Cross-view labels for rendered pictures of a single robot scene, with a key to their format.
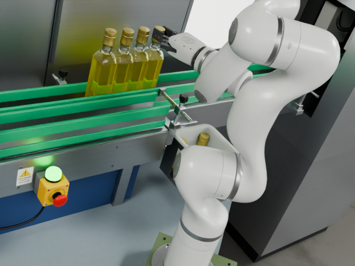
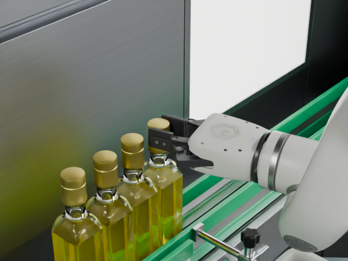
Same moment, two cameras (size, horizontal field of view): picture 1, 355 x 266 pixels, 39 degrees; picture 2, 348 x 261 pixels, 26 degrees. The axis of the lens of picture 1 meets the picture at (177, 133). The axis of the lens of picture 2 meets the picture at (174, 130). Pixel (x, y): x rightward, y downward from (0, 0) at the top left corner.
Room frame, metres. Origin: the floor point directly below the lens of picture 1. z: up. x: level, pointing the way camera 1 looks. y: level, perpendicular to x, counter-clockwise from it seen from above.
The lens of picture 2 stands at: (0.48, 0.17, 1.92)
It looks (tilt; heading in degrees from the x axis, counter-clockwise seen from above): 32 degrees down; 358
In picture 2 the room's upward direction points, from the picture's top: straight up
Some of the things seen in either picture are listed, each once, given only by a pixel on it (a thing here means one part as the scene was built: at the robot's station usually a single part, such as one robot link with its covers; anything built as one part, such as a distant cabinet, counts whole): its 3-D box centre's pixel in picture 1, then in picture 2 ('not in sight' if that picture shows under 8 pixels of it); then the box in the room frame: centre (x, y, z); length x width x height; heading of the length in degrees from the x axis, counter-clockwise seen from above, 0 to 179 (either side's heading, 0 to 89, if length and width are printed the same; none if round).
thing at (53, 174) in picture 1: (53, 173); not in sight; (1.03, 0.28, 1.01); 0.04 x 0.04 x 0.03
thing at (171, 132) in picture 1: (163, 128); not in sight; (1.40, 0.05, 1.02); 0.09 x 0.04 x 0.07; 47
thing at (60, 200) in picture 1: (58, 198); not in sight; (1.00, 0.25, 0.96); 0.04 x 0.03 x 0.04; 137
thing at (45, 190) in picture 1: (51, 188); not in sight; (1.03, 0.28, 0.96); 0.07 x 0.07 x 0.07; 47
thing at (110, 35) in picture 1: (109, 37); (73, 186); (1.32, 0.27, 1.31); 0.04 x 0.04 x 0.04
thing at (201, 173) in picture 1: (203, 189); not in sight; (1.01, -0.11, 1.14); 0.19 x 0.12 x 0.24; 102
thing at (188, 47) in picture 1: (189, 50); (233, 149); (1.39, 0.05, 1.32); 0.11 x 0.10 x 0.07; 62
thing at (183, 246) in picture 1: (192, 248); not in sight; (1.01, -0.14, 0.93); 0.19 x 0.19 x 0.18
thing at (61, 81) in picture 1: (57, 84); not in sight; (1.30, 0.39, 1.11); 0.07 x 0.04 x 0.13; 47
